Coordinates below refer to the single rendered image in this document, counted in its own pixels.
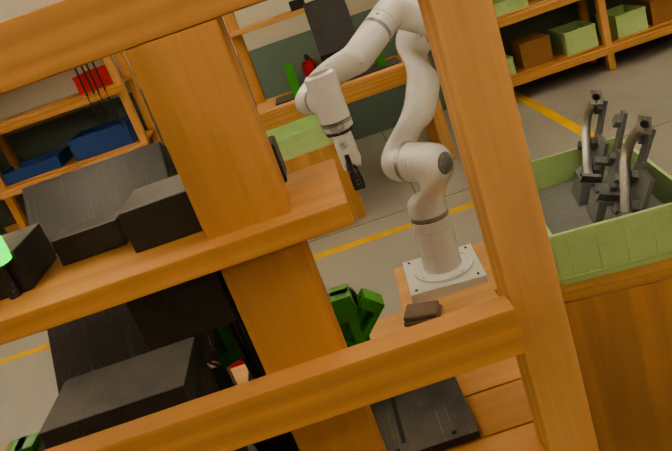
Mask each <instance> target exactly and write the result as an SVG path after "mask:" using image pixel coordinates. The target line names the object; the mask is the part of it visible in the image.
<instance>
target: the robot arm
mask: <svg viewBox="0 0 672 451"><path fill-rule="evenodd" d="M397 29H399V30H398V32H397V35H396V49H397V52H398V54H399V56H400V57H401V59H402V61H403V63H404V66H405V69H406V74H407V83H406V92H405V100H404V106H403V109H402V112H401V115H400V118H399V120H398V122H397V124H396V126H395V128H394V130H393V131H392V133H391V135H390V137H389V139H388V141H387V143H386V145H385V147H384V149H383V152H382V156H381V167H382V170H383V172H384V174H385V175H386V176H387V177H388V178H390V179H392V180H394V181H398V182H416V183H419V185H420V188H421V190H420V191H419V192H417V193H415V194H413V195H412V196H411V197H410V198H409V200H408V202H407V210H408V214H409V218H410V221H411V225H412V228H413V232H414V235H415V239H416V242H417V246H418V249H419V253H420V256H421V261H420V262H419V263H418V264H417V265H416V266H415V268H414V275H415V277H416V279H417V280H419V281H421V282H424V283H431V284H435V283H444V282H448V281H451V280H454V279H457V278H459V277H461V276H463V275H464V274H466V273H467V272H468V271H469V270H470V269H471V268H472V266H473V258H472V256H471V255H470V254H469V253H467V252H464V251H459V249H458V245H457V241H456V238H455V234H454V230H453V226H452V223H451V219H450V215H449V211H448V207H447V204H446V200H445V190H446V186H447V183H448V181H449V179H450V177H451V175H452V173H453V169H454V161H453V157H452V155H451V153H450V151H449V150H448V149H447V148H446V147H445V146H444V145H442V144H439V143H434V142H417V141H418V138H419V136H420V134H421V133H422V131H423V130H424V129H425V128H426V126H427V125H428V124H429V123H430V122H431V120H432V119H433V117H434V115H435V112H436V109H437V105H438V99H439V90H440V81H439V77H438V73H437V72H436V70H435V69H434V68H433V67H432V66H431V65H430V64H429V62H428V59H427V55H428V52H429V51H430V50H431V48H430V44H429V41H428V37H427V33H426V30H425V26H424V23H423V19H422V15H421V12H420V8H419V4H418V1H417V0H379V1H378V2H377V4H376V5H375V6H374V8H373V9H372V11H371V12H370V13H369V15H368V16H367V17H366V19H365V20H364V21H363V23H362V24H361V25H360V27H359V28H358V30H357V31H356V32H355V34H354V35H353V37H352V38H351V39H350V41H349V42H348V44H347V45H346V46H345V47H344V48H343V49H342V50H340V51H339V52H337V53H336V54H334V55H332V56H331V57H329V58H328V59H326V60H325V61H324V62H322V63H321V64H320V65H319V66H318V67H317V68H316V69H315V70H314V71H313V72H312V73H311V74H310V75H309V76H308V77H306V78H305V80H304V83H303V84H302V86H301V87H300V89H299V90H298V92H297V94H296V97H295V106H296V109H297V110H298V111H299V112H300V113H302V114H305V115H317V117H318V119H319V122H320V125H321V127H322V131H323V133H324V134H326V136H327V137H328V138H332V140H333V143H334V146H335V149H336V151H337V154H338V157H339V159H340V162H341V164H342V167H343V169H344V170H346V171H347V170H348V172H349V175H350V179H351V182H352V184H353V187H354V190H355V191H357V190H360V189H363V188H365V187H366V185H365V182H364V179H363V176H362V173H360V169H359V167H358V166H361V155H360V153H359V150H358V148H357V145H356V142H355V140H354V137H353V135H352V132H351V130H352V129H353V125H352V124H353V120H352V117H351V115H350V112H349V109H348V106H347V104H346V101H345V98H344V95H343V92H342V89H341V87H340V85H341V84H343V83H344V82H346V81H348V80H350V79H352V78H354V77H356V76H358V75H360V74H362V73H364V72H366V71H367V70H368V69H369V68H370V67H371V66H372V64H373V63H374V62H375V60H376V59H377V57H378V56H379V55H380V53H381V52H382V51H383V49H384V48H385V46H386V45H387V44H388V42H389V41H390V39H391V38H392V37H393V35H394V34H395V32H396V31H397Z"/></svg>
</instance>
